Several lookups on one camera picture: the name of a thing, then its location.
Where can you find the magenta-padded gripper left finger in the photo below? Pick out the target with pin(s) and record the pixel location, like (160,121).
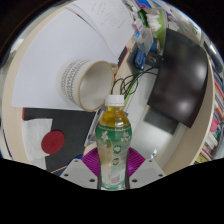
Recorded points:
(76,172)

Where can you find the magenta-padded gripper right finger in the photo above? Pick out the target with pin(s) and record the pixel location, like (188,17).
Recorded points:
(148,171)

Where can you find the green-labelled clear drink bottle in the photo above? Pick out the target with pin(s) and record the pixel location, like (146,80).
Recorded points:
(113,146)

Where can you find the flat round red coaster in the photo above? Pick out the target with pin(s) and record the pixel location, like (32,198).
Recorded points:
(52,142)

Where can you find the black desk mat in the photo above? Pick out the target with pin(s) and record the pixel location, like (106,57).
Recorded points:
(71,133)

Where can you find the grey metal stand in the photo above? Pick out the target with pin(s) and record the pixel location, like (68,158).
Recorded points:
(91,130)

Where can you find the dark grey flat panel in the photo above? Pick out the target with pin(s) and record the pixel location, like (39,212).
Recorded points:
(161,120)

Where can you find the white patterned ceramic mug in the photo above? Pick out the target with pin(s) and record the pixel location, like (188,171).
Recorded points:
(75,80)

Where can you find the black computer monitor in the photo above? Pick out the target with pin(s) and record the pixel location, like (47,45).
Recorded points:
(181,78)

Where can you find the small blue device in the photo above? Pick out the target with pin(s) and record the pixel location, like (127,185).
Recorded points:
(140,60)

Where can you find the thin black notebook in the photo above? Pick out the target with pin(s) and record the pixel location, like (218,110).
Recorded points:
(123,56)

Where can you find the blank white paper sheet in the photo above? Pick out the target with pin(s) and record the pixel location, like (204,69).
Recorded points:
(56,43)

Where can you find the clear plastic box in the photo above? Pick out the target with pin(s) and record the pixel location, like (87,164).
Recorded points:
(146,40)

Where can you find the white folded tissues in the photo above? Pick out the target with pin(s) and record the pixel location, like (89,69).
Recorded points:
(154,22)

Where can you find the handwritten white paper sheet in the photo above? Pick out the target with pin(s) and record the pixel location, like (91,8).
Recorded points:
(106,20)

